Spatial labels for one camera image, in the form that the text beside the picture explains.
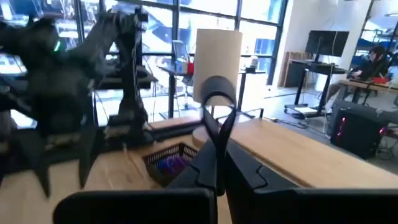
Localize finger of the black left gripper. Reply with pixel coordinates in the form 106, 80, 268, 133
77, 124, 102, 189
29, 136, 52, 198

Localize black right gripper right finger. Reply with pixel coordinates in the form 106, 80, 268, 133
225, 139, 296, 224

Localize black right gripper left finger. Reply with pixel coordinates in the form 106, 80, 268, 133
167, 139, 218, 191

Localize purple coil wrist keychain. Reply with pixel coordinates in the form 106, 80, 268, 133
157, 154, 191, 177

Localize black elastic band loop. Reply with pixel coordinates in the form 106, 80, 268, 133
200, 75, 238, 197

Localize black standing desk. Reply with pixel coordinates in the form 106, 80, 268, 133
157, 64, 267, 121
284, 58, 348, 118

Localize black slotted plastic basket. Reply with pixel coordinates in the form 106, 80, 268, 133
142, 142, 200, 187

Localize wooden shelf black metal legs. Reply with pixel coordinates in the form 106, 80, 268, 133
229, 117, 398, 190

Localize white shade table lamp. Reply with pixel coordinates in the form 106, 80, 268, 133
192, 28, 243, 147

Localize black computer tower red lights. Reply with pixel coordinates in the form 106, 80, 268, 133
329, 99, 389, 160

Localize black computer monitor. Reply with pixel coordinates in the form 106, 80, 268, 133
305, 30, 350, 63

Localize wooden background table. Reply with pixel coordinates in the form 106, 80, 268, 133
338, 77, 398, 105

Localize person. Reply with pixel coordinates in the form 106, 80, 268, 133
349, 45, 389, 82

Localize large window black frame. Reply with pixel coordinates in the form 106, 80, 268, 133
0, 0, 287, 122

